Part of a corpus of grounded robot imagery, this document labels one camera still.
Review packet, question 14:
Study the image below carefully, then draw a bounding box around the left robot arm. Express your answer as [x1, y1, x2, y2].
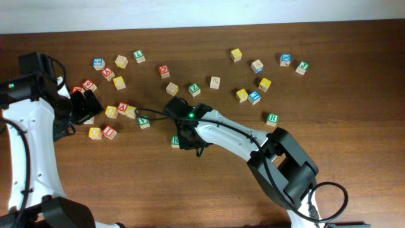
[1, 52, 106, 228]

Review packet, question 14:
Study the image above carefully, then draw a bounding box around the blue picture block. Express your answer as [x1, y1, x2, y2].
[248, 91, 261, 105]

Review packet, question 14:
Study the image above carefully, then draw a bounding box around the yellow block upper left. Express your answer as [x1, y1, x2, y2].
[113, 76, 126, 90]

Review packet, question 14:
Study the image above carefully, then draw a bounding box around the yellow block top right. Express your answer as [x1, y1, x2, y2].
[230, 48, 242, 62]

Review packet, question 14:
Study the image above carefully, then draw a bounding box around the plain wooden block centre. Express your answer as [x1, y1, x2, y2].
[166, 82, 178, 96]

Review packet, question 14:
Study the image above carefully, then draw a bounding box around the red Q block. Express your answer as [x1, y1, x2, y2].
[158, 65, 170, 79]

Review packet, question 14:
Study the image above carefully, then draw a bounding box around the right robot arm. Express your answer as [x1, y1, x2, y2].
[163, 97, 319, 227]

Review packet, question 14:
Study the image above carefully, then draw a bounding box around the red a block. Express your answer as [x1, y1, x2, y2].
[117, 102, 129, 115]
[101, 67, 115, 81]

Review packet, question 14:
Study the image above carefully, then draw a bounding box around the blue 5 block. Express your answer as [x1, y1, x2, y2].
[92, 58, 105, 71]

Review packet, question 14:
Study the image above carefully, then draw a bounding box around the green Z block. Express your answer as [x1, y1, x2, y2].
[189, 83, 201, 97]

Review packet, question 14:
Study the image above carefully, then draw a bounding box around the red A block lower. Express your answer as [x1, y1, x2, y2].
[117, 102, 129, 115]

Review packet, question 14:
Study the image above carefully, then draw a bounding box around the blue H block lower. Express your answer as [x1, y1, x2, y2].
[84, 117, 94, 125]

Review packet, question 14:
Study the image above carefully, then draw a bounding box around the yellow block lower right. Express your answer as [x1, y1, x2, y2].
[235, 89, 249, 103]

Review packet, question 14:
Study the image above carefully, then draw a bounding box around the green r block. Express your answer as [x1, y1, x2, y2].
[171, 136, 180, 148]
[266, 113, 279, 127]

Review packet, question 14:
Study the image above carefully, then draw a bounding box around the red I block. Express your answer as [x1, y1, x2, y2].
[102, 125, 118, 140]

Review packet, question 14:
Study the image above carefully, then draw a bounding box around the plain wooden block top-left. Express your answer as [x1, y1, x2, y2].
[115, 55, 128, 69]

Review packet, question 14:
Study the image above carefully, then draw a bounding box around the red A block upper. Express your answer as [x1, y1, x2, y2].
[101, 67, 115, 81]

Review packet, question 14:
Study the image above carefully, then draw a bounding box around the green L block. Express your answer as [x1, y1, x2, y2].
[133, 50, 146, 63]

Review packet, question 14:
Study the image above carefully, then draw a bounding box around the blue X block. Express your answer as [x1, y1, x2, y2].
[279, 53, 292, 67]

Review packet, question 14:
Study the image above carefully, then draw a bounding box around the yellow block bottom left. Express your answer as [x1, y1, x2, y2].
[89, 127, 103, 140]

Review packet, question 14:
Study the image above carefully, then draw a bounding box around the yellow block beside A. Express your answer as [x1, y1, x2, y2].
[125, 106, 136, 119]

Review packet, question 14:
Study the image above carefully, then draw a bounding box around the wooden picture block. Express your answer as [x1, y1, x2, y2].
[209, 77, 221, 89]

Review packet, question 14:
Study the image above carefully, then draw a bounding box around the yellow block mid left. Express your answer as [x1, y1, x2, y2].
[104, 106, 119, 119]

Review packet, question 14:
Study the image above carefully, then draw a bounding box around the wooden block blue side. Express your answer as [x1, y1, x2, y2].
[251, 60, 264, 73]

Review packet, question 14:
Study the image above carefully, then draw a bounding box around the red M block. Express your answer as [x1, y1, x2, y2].
[72, 86, 85, 94]

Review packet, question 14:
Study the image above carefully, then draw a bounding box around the red 9 block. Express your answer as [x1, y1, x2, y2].
[82, 79, 97, 92]

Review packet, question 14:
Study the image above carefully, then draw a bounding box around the green J block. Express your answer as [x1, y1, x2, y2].
[296, 61, 309, 75]

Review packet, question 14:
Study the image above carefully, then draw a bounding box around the green V block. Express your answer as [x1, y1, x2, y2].
[137, 115, 150, 129]

